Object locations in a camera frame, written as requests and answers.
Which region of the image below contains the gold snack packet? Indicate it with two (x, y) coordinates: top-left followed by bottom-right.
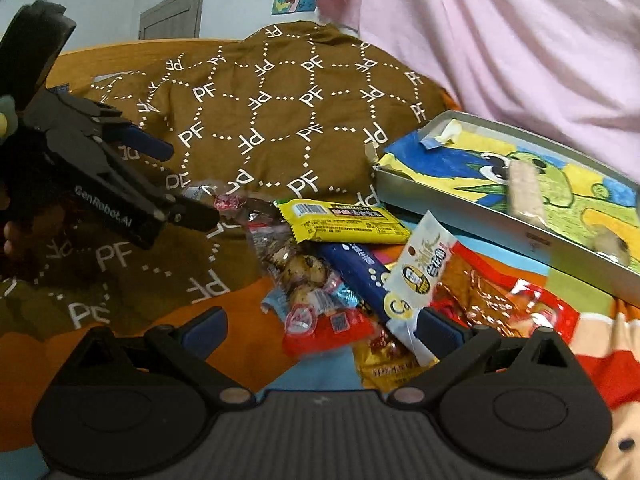
(352, 330), (433, 391)

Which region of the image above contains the yellow snack packet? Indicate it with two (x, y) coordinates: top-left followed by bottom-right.
(274, 199), (412, 245)

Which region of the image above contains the pink cloth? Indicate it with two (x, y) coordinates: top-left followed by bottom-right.
(312, 0), (640, 183)

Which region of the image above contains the small clear red packet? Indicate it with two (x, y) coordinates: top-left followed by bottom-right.
(182, 182), (286, 226)

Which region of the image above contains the grey metal tray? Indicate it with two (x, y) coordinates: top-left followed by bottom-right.
(375, 110), (640, 308)

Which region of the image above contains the grey wooden door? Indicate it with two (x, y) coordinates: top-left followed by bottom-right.
(138, 0), (207, 41)

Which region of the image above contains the person's left hand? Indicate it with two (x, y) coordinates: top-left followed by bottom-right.
(0, 222), (18, 262)

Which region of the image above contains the clear wrapped snack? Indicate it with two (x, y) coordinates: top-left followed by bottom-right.
(590, 227), (632, 263)

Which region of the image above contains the colourful printed bedsheet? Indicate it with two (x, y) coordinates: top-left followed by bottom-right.
(0, 205), (640, 480)

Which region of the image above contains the beige rice bar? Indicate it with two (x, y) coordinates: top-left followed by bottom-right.
(506, 156), (546, 223)

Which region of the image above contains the clear packet of brown balls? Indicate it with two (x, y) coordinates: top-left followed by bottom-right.
(250, 230), (351, 311)

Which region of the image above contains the light blue wrapper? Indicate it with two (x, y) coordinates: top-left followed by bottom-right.
(261, 287), (293, 318)

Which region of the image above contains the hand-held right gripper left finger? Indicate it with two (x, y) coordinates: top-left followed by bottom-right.
(69, 306), (257, 409)

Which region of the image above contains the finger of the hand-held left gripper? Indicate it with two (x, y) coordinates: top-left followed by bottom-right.
(97, 109), (175, 160)
(161, 194), (222, 234)

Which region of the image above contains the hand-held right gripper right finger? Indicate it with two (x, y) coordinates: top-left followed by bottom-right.
(388, 307), (577, 408)

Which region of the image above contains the brown patterned pillow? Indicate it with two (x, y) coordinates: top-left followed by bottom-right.
(0, 21), (448, 342)

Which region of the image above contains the blue snack packet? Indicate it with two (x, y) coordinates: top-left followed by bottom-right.
(312, 241), (426, 326)

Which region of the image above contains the white and red snack packet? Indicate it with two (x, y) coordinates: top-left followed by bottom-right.
(385, 210), (582, 368)

